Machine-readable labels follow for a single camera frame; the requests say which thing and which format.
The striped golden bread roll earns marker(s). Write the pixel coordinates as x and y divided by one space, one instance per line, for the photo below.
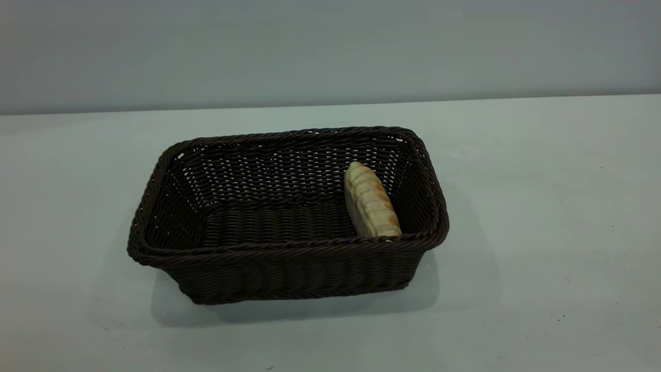
369 201

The black woven wicker basket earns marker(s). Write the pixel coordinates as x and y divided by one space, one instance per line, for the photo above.
268 232

